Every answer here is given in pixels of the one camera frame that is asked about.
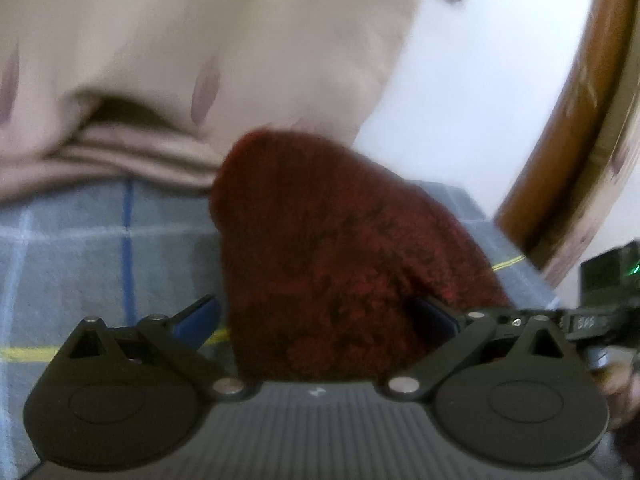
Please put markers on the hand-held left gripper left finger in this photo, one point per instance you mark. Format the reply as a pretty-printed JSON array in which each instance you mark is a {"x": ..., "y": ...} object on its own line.
[{"x": 194, "y": 322}]

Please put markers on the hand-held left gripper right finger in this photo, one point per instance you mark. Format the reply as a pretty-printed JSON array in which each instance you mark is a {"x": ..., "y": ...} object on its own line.
[{"x": 441, "y": 317}]

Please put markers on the dark red knitted garment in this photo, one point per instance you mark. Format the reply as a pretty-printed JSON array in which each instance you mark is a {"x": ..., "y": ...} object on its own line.
[{"x": 325, "y": 260}]

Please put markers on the person's right hand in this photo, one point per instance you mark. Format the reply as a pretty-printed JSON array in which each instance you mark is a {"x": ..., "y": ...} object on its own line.
[{"x": 622, "y": 395}]

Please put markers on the grey plaid bed sheet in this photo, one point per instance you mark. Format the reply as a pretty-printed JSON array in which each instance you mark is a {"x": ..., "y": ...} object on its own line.
[{"x": 100, "y": 270}]

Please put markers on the beige floral quilt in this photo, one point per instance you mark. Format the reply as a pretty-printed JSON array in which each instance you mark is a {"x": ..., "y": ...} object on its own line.
[{"x": 200, "y": 50}]

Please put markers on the curved wooden bed frame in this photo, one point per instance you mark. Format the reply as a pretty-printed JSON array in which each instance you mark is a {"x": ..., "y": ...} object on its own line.
[{"x": 575, "y": 135}]

